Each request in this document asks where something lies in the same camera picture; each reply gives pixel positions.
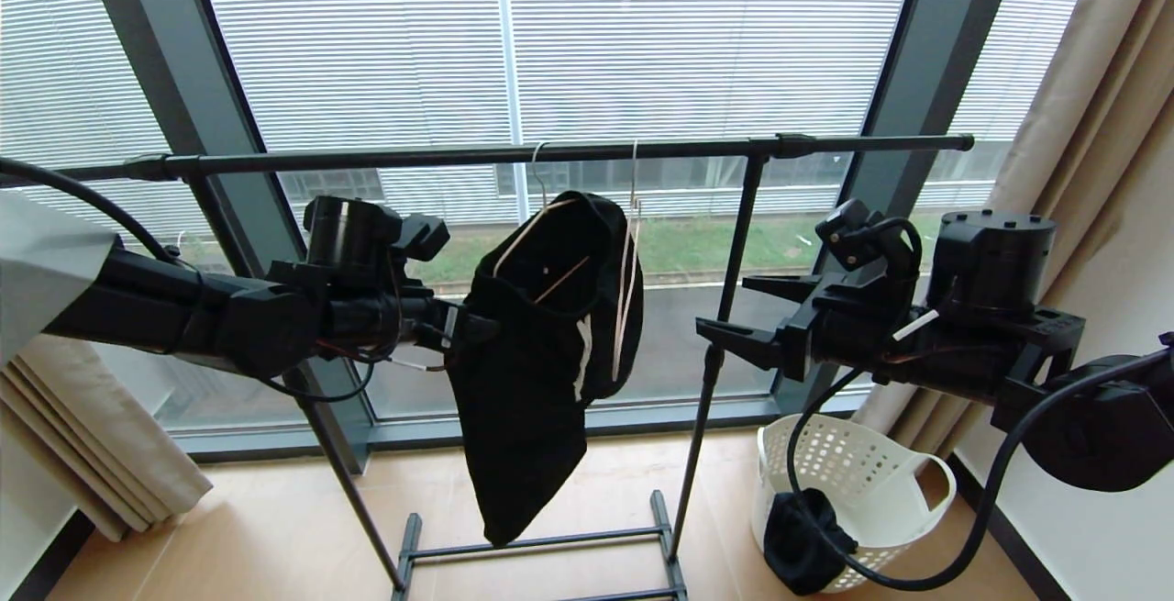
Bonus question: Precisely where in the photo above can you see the black clothes rack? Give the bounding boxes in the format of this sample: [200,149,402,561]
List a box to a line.
[0,131,975,601]

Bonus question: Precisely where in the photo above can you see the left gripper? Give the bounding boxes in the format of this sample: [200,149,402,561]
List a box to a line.
[316,285,472,360]

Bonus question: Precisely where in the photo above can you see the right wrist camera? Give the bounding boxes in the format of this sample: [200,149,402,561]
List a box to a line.
[814,199,924,273]

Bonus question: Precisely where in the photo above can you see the window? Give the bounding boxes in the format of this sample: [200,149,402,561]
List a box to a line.
[0,0,1106,466]

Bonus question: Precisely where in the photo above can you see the beige curtain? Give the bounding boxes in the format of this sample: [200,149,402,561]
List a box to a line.
[0,335,214,544]
[848,0,1174,483]

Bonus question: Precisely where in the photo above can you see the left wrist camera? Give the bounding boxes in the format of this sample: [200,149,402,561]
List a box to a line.
[390,214,452,262]

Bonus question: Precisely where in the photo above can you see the black cable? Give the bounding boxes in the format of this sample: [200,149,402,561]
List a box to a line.
[787,349,1174,593]
[0,156,180,264]

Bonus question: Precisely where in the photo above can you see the white laundry basket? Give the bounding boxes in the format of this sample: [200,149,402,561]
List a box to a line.
[750,413,958,595]

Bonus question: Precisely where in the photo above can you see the black corded shorts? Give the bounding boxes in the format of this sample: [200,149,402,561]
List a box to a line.
[445,190,646,549]

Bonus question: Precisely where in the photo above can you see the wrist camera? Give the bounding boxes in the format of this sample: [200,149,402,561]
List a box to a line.
[390,214,452,262]
[814,199,924,273]

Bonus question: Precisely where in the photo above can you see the black garment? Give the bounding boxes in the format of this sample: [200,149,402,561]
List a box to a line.
[763,488,860,596]

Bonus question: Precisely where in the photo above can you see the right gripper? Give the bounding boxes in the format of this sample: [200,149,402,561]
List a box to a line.
[694,273,929,383]

